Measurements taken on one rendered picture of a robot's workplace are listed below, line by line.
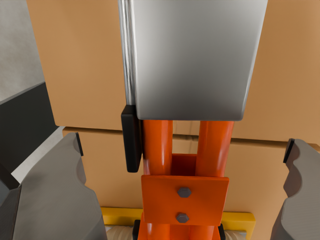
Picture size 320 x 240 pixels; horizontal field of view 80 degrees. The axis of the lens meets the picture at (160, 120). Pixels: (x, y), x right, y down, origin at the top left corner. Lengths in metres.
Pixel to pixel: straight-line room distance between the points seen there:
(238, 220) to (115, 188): 0.22
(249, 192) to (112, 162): 0.24
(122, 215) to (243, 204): 0.22
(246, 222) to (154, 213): 0.27
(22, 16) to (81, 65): 1.19
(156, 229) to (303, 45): 0.25
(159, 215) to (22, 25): 1.38
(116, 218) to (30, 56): 1.24
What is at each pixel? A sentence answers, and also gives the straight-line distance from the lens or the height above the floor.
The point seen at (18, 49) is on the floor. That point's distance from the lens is 1.51.
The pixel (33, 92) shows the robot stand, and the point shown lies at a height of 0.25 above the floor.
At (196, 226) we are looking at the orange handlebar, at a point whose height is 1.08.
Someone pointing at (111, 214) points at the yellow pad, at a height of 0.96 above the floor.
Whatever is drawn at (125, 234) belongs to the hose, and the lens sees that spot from 0.34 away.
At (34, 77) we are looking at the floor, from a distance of 1.51.
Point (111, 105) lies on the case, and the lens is 0.28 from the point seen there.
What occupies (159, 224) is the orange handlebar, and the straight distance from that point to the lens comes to 0.19.
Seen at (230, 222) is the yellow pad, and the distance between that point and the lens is 0.40.
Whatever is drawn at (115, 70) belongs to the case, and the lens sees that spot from 0.26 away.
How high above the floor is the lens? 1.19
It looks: 62 degrees down
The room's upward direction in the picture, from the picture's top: 174 degrees counter-clockwise
